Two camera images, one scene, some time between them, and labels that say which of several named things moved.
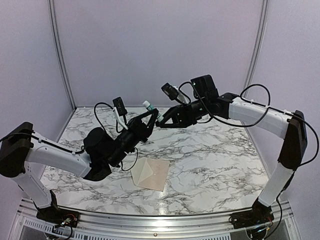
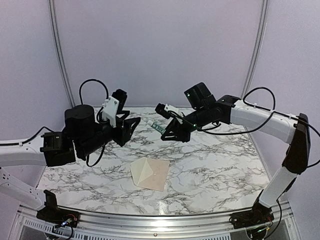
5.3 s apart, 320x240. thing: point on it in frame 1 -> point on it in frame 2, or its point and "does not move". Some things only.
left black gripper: (140, 129) -> (127, 130)
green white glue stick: (149, 106) -> (158, 127)
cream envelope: (150, 173) does not move
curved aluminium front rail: (278, 225) does not move
